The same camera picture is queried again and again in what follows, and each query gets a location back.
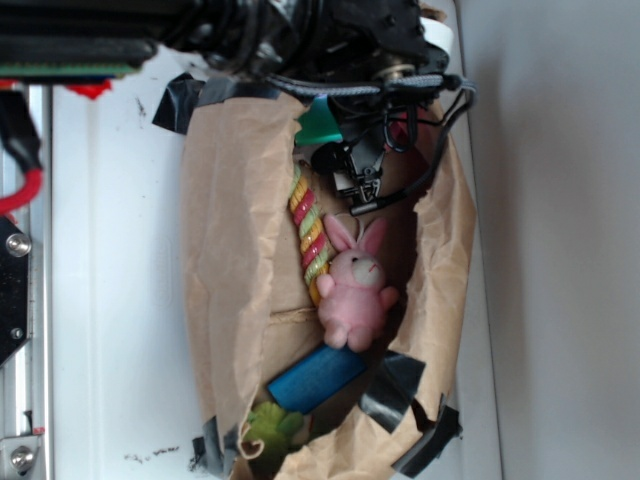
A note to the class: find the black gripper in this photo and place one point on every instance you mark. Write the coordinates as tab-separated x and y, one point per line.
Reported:
356	163

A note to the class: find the green wooden block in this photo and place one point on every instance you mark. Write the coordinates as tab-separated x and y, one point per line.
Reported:
318	125

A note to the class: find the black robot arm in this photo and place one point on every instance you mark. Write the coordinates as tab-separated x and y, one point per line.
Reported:
384	51

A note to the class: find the blue wooden block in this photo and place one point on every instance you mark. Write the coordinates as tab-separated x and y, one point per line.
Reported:
315	378

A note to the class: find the pink plush bunny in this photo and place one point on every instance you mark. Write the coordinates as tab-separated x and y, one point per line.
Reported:
355	297

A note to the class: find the green plush toy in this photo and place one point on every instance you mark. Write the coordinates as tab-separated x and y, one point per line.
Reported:
270	433

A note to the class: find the multicolour twisted rope toy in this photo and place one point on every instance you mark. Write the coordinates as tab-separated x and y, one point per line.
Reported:
314	244

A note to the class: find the black metal bracket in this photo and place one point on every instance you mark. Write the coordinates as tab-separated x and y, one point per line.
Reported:
16	248

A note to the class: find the aluminium frame rail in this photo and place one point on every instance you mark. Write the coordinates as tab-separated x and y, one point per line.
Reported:
26	425

